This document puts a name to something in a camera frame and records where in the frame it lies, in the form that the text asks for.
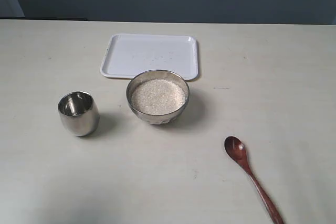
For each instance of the white rectangular plastic tray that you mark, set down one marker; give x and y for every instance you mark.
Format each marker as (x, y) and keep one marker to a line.
(128, 55)

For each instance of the steel bowl of rice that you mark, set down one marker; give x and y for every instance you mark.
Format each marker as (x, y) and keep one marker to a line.
(157, 96)

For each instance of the shiny steel cup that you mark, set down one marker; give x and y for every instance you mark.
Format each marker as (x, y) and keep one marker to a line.
(79, 113)

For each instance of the brown wooden spoon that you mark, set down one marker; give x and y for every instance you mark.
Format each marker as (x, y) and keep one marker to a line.
(236, 150)

